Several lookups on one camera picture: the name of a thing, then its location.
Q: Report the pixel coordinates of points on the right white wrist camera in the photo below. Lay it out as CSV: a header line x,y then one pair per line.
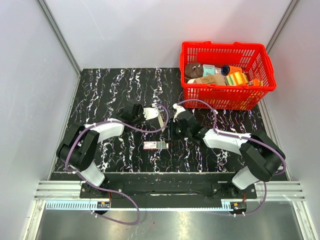
x,y
178,109

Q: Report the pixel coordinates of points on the red plastic shopping basket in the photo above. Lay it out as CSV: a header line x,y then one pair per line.
x,y
251,57

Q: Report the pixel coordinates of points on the orange snack packet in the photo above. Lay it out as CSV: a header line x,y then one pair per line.
x,y
255,83

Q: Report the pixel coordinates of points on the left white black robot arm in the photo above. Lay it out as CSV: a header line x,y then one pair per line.
x,y
78,147

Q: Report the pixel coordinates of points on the red white staple box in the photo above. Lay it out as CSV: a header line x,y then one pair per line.
x,y
155,145

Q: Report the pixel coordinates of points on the brown round item in basket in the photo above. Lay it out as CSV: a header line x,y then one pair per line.
x,y
193,70

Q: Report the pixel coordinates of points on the brown cardboard package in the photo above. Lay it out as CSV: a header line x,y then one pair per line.
x,y
216,79

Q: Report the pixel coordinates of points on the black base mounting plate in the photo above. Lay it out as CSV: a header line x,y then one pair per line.
x,y
205,184

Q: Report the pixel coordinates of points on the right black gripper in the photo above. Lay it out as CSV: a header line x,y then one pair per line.
x,y
170,130

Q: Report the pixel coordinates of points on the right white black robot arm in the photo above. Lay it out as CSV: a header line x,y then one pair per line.
x,y
261,155

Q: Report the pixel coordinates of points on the yellow green box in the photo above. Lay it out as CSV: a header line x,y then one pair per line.
x,y
236,79

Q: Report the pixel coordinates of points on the blue capped orange bottle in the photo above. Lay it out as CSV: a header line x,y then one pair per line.
x,y
230,69

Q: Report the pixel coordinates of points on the light blue card box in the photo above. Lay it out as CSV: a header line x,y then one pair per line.
x,y
208,70

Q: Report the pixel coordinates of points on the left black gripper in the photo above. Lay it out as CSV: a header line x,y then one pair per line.
x,y
141,111

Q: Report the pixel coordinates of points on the aluminium rail with ruler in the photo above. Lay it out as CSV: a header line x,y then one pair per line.
x,y
104,206

